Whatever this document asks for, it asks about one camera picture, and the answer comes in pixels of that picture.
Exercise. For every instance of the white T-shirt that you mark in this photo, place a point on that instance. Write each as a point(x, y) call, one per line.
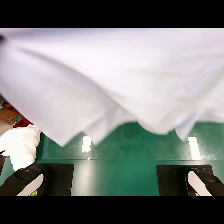
point(110, 73)

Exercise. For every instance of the red garment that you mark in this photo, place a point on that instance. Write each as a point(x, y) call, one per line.
point(22, 121)

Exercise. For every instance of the white garment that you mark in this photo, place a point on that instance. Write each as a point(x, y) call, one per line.
point(20, 143)

